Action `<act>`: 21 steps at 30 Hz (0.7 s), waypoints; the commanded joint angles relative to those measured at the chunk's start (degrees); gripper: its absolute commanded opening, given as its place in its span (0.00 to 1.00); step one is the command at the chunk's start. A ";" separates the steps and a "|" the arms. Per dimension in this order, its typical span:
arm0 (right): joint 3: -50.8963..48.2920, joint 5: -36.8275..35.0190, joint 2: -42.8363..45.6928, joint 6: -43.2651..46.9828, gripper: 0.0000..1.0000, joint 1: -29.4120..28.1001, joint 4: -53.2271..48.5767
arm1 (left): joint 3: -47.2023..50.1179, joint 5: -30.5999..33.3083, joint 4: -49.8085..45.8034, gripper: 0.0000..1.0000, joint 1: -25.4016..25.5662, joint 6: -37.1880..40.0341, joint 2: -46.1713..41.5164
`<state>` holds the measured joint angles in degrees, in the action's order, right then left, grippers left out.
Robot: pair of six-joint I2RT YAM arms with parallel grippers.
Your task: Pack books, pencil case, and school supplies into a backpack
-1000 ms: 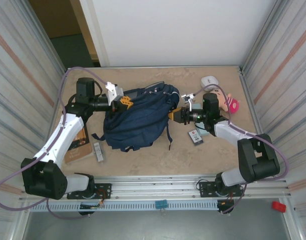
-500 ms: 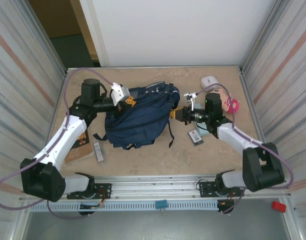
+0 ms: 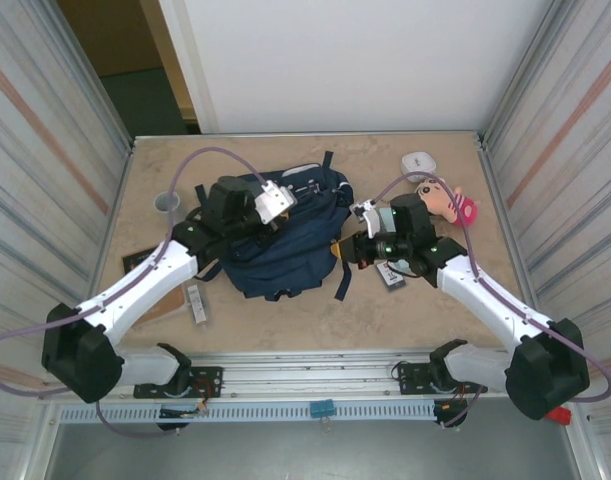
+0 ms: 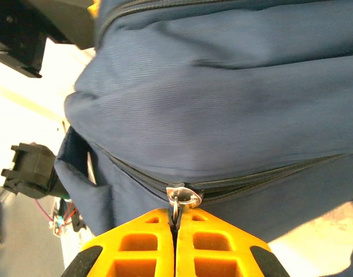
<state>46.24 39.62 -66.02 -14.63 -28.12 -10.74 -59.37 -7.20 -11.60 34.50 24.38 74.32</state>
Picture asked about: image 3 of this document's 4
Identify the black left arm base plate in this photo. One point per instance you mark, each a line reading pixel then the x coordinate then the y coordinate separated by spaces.
pixel 210 375

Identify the aluminium mounting rail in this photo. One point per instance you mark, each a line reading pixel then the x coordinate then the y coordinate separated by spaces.
pixel 310 372

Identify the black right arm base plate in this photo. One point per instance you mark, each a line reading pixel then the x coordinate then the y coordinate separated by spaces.
pixel 410 375

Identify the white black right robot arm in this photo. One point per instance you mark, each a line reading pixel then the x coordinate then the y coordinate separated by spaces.
pixel 485 295

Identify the grey plastic cup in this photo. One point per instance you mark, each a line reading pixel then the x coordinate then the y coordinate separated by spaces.
pixel 166 202

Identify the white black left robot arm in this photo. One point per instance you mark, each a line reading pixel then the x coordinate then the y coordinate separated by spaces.
pixel 150 280

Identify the red plastic block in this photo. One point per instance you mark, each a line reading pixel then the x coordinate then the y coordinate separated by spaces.
pixel 560 416

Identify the pink plush doll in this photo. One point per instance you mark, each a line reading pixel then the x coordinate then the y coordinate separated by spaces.
pixel 442 197

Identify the navy blue backpack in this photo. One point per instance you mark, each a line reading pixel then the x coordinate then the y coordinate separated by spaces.
pixel 295 250

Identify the blue binder clip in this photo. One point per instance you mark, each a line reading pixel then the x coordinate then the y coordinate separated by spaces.
pixel 321 409

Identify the black white card pack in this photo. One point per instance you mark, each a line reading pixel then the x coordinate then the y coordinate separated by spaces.
pixel 391 275

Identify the dark hardcover book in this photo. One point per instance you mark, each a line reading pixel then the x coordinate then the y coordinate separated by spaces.
pixel 135 260

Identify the brown wooden door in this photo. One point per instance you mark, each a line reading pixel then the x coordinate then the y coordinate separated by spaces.
pixel 105 30

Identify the white round lidded box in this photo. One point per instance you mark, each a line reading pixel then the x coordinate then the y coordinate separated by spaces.
pixel 419 162

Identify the brown notebook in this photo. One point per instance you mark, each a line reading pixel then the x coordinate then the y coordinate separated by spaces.
pixel 165 307

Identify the aluminium table edge profile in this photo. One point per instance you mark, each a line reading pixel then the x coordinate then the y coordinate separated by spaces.
pixel 305 135
pixel 509 235
pixel 117 200

